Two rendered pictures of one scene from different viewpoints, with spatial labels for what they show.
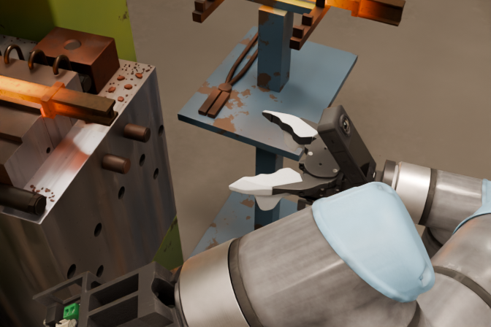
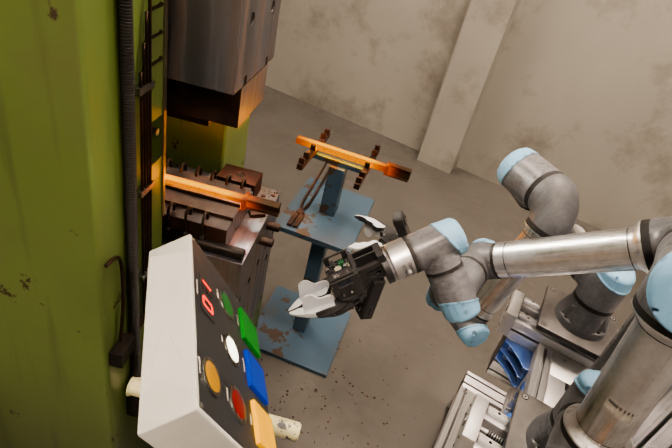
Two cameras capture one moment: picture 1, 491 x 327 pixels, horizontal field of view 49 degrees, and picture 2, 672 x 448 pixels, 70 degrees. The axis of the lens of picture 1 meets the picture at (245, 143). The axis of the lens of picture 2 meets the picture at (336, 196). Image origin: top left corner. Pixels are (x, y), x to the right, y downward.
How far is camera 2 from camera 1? 64 cm
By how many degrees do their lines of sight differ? 18
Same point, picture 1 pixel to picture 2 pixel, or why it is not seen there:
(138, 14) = not seen: hidden behind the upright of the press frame
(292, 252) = (427, 236)
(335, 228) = (440, 228)
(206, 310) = (398, 255)
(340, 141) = (403, 226)
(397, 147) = not seen: hidden behind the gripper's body
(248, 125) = (317, 233)
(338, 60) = (364, 201)
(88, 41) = (249, 173)
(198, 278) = (393, 246)
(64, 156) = (244, 233)
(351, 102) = not seen: hidden behind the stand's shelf
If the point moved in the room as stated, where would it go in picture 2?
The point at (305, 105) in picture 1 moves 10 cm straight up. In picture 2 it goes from (348, 225) to (354, 204)
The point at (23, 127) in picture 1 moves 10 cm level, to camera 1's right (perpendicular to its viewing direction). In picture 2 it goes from (232, 213) to (269, 216)
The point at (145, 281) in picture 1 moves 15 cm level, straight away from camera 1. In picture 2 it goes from (375, 247) to (338, 202)
